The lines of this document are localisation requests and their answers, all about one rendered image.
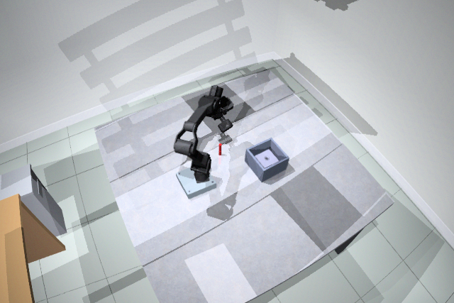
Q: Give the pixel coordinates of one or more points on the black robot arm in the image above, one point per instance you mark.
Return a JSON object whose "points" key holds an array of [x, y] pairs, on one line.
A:
{"points": [[207, 106]]}

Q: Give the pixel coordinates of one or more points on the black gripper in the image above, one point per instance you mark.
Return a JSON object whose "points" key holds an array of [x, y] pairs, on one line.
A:
{"points": [[226, 124]]}

